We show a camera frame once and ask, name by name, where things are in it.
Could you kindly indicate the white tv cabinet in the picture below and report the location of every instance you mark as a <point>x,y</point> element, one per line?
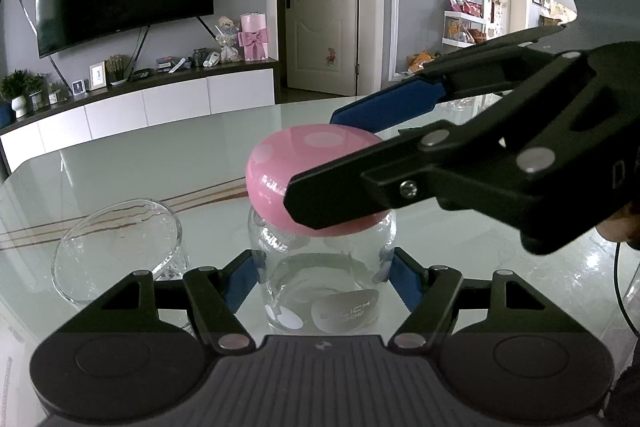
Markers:
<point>141,104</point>

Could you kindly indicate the clear drinking glass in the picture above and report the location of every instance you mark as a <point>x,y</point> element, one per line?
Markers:
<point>135,235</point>

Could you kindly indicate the white snack shelf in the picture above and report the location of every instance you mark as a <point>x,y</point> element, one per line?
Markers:
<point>464,24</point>

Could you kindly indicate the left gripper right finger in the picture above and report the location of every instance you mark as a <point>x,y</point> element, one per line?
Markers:
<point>429,295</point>

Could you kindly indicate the pink gift box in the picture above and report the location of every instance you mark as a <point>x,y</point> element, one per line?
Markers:
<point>254,37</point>

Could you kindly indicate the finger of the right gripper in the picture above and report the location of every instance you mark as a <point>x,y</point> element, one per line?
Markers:
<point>410,99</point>
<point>456,165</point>

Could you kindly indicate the potted plant white pot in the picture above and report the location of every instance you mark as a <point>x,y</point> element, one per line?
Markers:
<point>13,90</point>

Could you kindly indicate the operator right hand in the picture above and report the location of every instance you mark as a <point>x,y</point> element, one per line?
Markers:
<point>623,226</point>

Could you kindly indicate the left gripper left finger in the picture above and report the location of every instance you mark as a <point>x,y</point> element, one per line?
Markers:
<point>215,295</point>

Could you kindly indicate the clear glass jar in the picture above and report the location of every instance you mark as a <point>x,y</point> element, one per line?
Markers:
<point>322,285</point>

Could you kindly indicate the white photo frame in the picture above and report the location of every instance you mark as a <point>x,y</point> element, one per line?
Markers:
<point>97,76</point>

